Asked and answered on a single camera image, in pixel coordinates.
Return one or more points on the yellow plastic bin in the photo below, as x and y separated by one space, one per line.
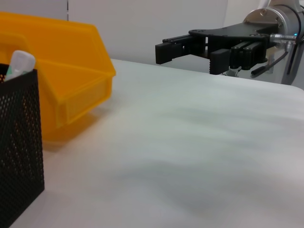
71 71

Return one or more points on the black mesh pen holder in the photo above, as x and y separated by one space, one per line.
19 142

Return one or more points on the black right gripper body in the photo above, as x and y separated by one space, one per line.
225 35

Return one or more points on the green utility knife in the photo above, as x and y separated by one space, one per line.
20 63

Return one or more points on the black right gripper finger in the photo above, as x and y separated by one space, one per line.
166 52
219 61

